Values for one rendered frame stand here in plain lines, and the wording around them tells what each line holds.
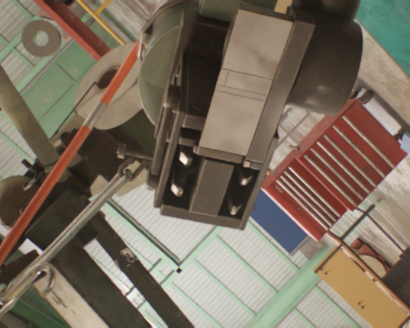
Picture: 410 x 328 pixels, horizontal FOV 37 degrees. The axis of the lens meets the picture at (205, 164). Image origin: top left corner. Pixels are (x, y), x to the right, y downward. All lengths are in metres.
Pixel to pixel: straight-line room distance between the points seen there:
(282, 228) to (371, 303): 2.02
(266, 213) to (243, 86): 9.07
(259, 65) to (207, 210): 0.14
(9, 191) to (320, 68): 0.94
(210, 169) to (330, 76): 0.12
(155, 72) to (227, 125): 0.17
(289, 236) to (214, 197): 9.20
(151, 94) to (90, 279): 0.56
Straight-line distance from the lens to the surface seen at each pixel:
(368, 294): 10.51
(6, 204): 1.31
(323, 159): 5.29
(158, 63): 0.60
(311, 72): 0.45
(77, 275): 1.10
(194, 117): 0.47
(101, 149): 1.16
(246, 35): 0.42
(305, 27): 0.42
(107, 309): 1.11
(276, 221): 9.57
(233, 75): 0.43
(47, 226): 1.12
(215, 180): 0.48
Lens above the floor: 1.45
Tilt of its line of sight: level
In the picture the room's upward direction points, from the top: 136 degrees counter-clockwise
